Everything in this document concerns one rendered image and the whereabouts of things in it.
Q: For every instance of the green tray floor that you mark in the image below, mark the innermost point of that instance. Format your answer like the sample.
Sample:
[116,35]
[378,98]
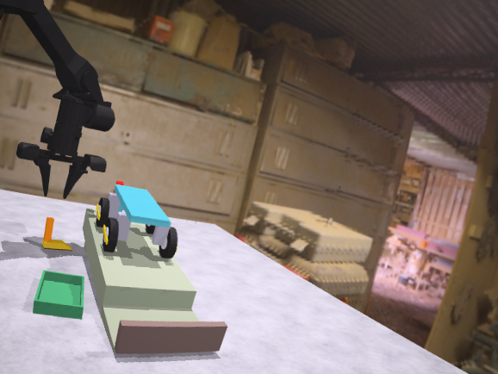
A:
[53,291]

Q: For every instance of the yellow wedge chock with orange handle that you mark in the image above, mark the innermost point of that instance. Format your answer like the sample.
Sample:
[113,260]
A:
[48,243]

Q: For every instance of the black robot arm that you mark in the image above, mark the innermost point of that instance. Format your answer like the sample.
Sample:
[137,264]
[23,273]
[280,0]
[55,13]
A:
[81,99]

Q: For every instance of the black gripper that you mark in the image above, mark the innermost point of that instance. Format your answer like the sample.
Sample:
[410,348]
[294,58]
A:
[64,142]

